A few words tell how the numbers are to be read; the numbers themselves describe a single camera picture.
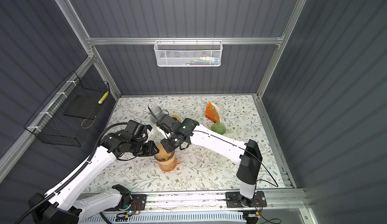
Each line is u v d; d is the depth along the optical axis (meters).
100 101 0.80
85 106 0.76
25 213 0.36
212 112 1.02
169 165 0.85
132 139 0.57
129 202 0.70
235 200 0.72
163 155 0.78
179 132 0.51
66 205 0.39
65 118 0.72
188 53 1.24
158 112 1.05
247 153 0.43
